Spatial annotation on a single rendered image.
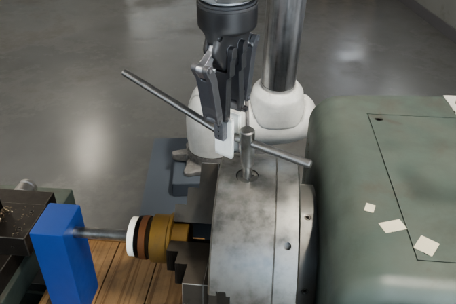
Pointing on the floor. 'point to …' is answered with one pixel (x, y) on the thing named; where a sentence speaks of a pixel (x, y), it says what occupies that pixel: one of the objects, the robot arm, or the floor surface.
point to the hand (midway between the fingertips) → (228, 133)
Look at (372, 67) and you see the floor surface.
